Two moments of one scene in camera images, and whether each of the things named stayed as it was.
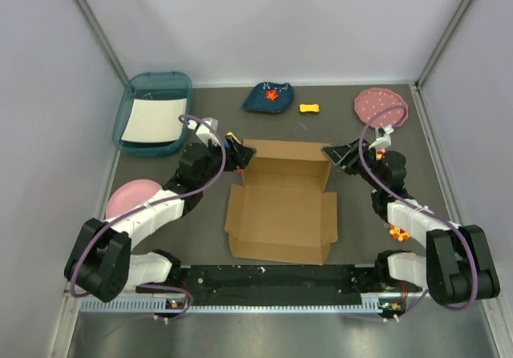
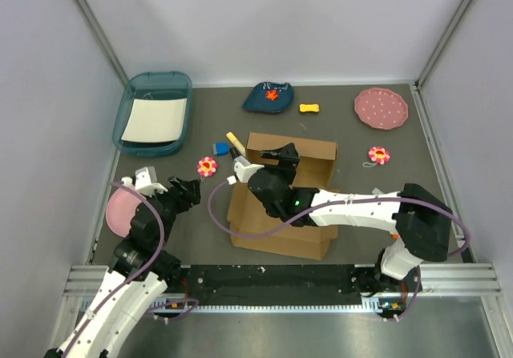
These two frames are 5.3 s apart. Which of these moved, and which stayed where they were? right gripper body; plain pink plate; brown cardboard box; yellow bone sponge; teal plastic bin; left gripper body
Moved: right gripper body; left gripper body
Stayed: yellow bone sponge; brown cardboard box; plain pink plate; teal plastic bin
